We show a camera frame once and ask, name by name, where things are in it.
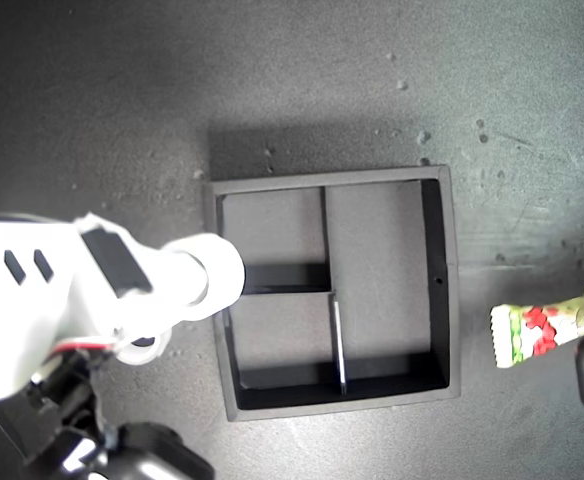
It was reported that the printed wrapper snack bar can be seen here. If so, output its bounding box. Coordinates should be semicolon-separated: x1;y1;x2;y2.
488;293;584;371

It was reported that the black tray with wells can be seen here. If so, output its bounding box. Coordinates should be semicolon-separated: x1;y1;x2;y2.
202;164;463;423

